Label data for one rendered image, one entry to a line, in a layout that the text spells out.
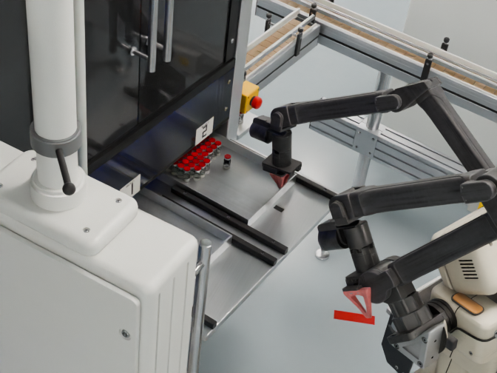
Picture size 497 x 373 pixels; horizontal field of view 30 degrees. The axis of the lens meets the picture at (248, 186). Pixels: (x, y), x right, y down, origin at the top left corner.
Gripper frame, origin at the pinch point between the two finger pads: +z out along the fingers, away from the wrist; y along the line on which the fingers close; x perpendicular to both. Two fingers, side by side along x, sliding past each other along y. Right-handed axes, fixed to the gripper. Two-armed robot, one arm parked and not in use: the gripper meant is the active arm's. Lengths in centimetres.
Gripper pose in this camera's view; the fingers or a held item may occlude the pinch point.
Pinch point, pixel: (282, 187)
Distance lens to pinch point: 276.4
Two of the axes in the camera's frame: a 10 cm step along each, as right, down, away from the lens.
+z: 0.2, 8.1, 5.9
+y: -8.3, -3.2, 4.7
